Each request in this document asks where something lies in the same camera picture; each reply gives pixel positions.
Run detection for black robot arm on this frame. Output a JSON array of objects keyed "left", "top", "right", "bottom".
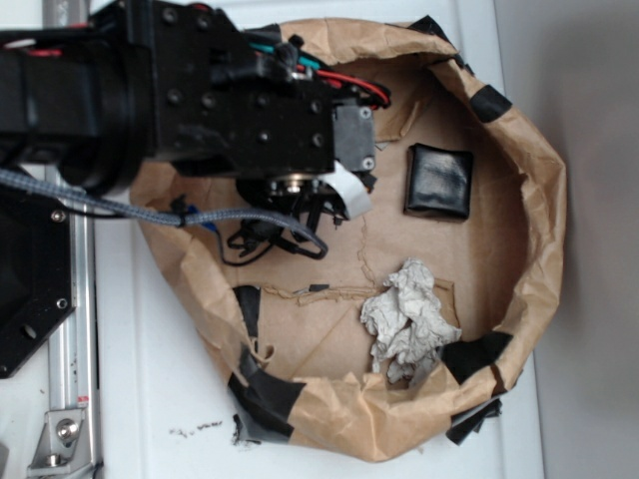
[{"left": 1, "top": 1, "right": 390, "bottom": 230}]

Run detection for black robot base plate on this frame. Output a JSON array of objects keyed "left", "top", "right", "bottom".
[{"left": 1, "top": 188, "right": 74, "bottom": 379}]

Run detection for metal corner bracket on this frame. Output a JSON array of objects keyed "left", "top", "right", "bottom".
[{"left": 27, "top": 408, "right": 91, "bottom": 478}]

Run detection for crumpled white paper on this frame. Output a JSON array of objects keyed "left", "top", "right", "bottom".
[{"left": 360, "top": 257, "right": 461, "bottom": 385}]

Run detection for white tray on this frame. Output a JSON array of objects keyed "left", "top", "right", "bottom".
[{"left": 89, "top": 0, "right": 546, "bottom": 479}]

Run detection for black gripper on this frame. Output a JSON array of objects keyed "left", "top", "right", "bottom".
[{"left": 236, "top": 100, "right": 376, "bottom": 231}]

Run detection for white ribbon cable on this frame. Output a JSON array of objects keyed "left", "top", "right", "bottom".
[{"left": 321, "top": 159, "right": 373, "bottom": 220}]

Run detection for black square pouch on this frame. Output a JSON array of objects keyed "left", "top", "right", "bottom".
[{"left": 403, "top": 143, "right": 474, "bottom": 222}]

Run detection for brown paper bag bin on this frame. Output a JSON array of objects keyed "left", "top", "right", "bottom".
[{"left": 143, "top": 17, "right": 567, "bottom": 462}]

